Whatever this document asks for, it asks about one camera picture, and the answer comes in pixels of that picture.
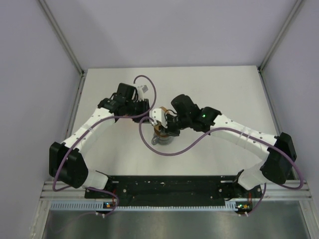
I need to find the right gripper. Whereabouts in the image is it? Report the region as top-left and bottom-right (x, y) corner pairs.
(159, 114), (191, 137)

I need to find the brown wooden dripper base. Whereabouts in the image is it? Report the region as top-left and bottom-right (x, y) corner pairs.
(154, 127), (174, 137)

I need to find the glass coffee carafe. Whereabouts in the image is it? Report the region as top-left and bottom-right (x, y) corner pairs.
(151, 133), (173, 145)

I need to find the brown paper coffee filter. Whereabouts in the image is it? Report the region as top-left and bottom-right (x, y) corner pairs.
(161, 107), (176, 115)

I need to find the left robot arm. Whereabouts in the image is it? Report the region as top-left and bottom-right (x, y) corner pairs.
(49, 83), (150, 198)

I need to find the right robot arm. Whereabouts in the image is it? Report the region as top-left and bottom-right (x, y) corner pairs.
(161, 94), (297, 197)

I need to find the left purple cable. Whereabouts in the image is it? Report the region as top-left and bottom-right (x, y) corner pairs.
(52, 75), (157, 212)

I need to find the purple cable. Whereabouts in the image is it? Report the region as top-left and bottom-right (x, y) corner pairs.
(52, 75), (157, 212)
(139, 117), (305, 215)

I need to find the black mounting base plate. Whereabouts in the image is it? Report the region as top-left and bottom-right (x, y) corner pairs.
(84, 175), (264, 207)

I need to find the left aluminium corner post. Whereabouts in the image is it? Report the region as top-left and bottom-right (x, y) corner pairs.
(37, 0), (85, 75)

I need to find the aluminium corner post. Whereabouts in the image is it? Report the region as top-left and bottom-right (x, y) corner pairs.
(258, 0), (306, 72)
(37, 0), (85, 75)

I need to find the grey slotted cable duct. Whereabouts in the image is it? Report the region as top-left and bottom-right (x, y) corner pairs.
(50, 198), (253, 212)

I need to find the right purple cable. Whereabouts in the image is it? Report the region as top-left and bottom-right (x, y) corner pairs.
(139, 117), (305, 215)

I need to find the aluminium frame rail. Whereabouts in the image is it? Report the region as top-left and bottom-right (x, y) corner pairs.
(40, 177), (311, 202)

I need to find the right aluminium corner post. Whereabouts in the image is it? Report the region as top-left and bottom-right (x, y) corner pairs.
(258, 0), (306, 72)

